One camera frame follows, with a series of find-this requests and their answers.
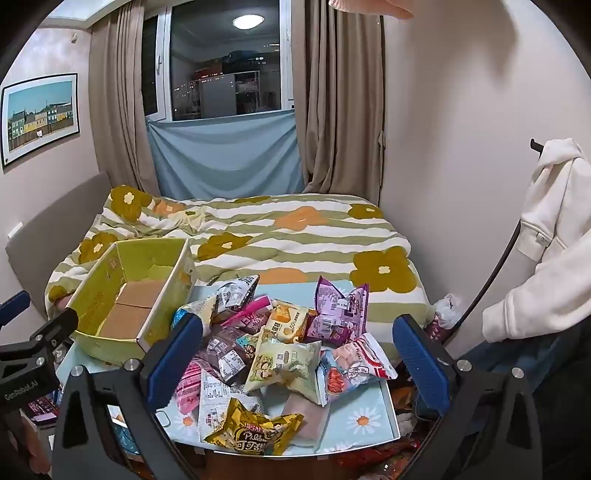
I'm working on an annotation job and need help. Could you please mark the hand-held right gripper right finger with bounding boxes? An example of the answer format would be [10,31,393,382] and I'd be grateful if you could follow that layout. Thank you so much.
[392,314,543,480]

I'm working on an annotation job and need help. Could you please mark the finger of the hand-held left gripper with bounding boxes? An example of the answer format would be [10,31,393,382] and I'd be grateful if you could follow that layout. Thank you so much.
[0,291,32,321]
[18,308,80,358]

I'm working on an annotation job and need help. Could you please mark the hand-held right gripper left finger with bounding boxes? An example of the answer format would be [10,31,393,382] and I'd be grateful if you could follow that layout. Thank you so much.
[52,314,206,480]

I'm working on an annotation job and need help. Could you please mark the brown chocolate snack bag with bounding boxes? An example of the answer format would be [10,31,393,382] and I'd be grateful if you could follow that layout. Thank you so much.
[194,325,259,386]

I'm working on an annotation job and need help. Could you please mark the purple snack bag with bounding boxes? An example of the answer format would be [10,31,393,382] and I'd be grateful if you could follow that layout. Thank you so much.
[307,276,370,347]

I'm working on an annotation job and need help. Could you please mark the pile of snack packets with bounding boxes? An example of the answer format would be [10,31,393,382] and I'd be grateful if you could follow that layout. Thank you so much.
[171,274,400,457]

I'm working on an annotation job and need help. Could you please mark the gold snack bag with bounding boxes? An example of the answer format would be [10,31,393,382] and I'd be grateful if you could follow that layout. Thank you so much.
[203,397,305,457]

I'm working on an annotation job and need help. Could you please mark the purple box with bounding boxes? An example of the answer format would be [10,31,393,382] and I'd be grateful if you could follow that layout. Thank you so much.
[21,397,61,428]

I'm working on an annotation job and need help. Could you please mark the heap of orange red bags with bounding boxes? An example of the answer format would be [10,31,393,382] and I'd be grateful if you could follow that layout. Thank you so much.
[339,357,446,480]

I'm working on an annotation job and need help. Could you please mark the clear plastic bag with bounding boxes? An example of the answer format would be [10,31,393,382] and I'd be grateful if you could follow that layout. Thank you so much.
[427,293,462,333]

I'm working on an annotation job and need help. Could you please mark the daisy print table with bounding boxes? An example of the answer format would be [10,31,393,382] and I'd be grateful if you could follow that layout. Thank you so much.
[55,279,402,457]

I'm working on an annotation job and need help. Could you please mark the blue jeans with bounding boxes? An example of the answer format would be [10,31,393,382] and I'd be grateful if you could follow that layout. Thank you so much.
[455,323,591,416]

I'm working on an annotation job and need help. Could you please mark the grey padded headboard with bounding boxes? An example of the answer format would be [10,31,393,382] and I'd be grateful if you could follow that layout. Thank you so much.
[4,171,112,319]

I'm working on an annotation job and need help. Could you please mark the floral striped blanket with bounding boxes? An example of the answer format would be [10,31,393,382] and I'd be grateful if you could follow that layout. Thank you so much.
[44,185,437,365]

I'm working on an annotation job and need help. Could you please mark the white hoodie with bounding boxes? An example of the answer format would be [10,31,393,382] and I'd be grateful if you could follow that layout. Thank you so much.
[482,137,591,344]

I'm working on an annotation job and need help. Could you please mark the light blue cloth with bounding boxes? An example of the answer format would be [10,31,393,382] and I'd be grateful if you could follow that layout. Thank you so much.
[147,110,305,200]

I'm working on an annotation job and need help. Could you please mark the beige curtain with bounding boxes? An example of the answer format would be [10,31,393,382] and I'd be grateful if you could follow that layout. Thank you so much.
[88,0,162,197]
[291,0,386,204]

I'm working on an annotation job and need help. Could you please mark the black clothes rack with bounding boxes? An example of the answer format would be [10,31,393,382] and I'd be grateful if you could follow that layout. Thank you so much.
[450,137,548,333]

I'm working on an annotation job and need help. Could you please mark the window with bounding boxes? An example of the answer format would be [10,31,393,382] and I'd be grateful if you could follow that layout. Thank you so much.
[141,0,296,123]

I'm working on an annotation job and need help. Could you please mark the pink rounded object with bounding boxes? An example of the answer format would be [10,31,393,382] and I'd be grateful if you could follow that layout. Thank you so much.
[329,0,415,20]

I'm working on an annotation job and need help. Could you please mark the framed wall picture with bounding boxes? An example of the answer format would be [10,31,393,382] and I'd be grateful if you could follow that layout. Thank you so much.
[0,73,79,169]

